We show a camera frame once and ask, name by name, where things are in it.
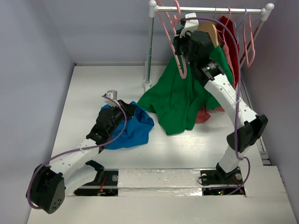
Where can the wooden hanger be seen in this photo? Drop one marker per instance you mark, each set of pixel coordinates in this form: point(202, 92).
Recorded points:
point(210, 28)

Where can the blue wire hanger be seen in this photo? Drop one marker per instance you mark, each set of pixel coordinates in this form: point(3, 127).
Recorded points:
point(237, 27)

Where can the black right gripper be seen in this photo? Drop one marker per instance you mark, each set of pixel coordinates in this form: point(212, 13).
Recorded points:
point(178, 43)

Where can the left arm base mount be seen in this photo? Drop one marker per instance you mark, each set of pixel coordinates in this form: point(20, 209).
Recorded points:
point(103, 184)

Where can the pink plastic hanger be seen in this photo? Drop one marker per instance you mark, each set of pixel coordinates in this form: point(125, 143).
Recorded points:
point(175, 41)

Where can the pink t-shirt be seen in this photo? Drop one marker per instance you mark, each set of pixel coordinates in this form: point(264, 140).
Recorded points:
point(220, 88)

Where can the blue t-shirt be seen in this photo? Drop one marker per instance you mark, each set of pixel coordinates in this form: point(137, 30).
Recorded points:
point(136, 132)

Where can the red t-shirt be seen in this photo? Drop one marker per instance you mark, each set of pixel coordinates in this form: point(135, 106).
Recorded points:
point(231, 48)

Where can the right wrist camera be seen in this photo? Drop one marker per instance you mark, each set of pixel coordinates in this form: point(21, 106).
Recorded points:
point(189, 23)

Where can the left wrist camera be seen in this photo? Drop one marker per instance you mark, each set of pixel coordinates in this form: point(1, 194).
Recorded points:
point(111, 94)

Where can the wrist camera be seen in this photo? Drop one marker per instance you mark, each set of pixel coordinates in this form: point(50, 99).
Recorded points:
point(111, 94)
point(189, 23)

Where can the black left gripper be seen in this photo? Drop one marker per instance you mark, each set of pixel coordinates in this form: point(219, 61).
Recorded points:
point(129, 108)

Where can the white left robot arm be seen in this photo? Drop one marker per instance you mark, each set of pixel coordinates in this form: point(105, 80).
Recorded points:
point(67, 171)

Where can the green t-shirt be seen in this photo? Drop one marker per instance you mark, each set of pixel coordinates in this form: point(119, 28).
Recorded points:
point(179, 103)

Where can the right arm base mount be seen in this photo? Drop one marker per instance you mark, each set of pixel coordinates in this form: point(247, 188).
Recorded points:
point(215, 182)

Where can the pink hanger on rack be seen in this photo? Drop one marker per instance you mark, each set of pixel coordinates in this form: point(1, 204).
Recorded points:
point(249, 47)

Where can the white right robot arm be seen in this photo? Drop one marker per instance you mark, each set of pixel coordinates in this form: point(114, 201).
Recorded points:
point(248, 125)

